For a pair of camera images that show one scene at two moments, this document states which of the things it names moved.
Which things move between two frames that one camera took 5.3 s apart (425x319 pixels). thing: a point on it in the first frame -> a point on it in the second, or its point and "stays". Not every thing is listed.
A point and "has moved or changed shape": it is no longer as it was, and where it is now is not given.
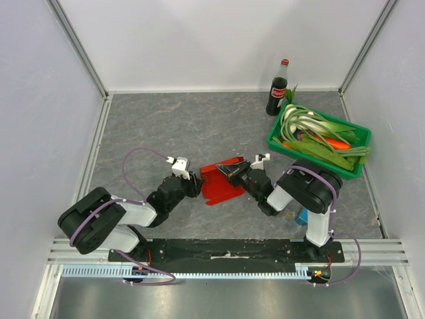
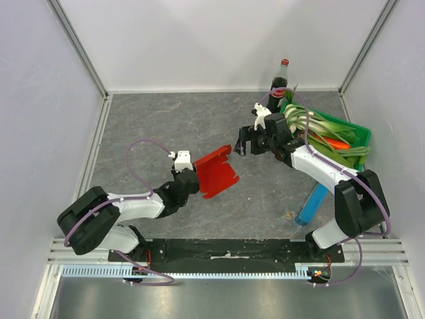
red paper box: x=216 y=187 has moved or changed shape
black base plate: x=228 y=256 stays
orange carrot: x=336 y=143 stays
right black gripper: x=239 y=173 -> x=249 y=143
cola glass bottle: x=277 y=91 stays
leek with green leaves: x=311 y=122 stays
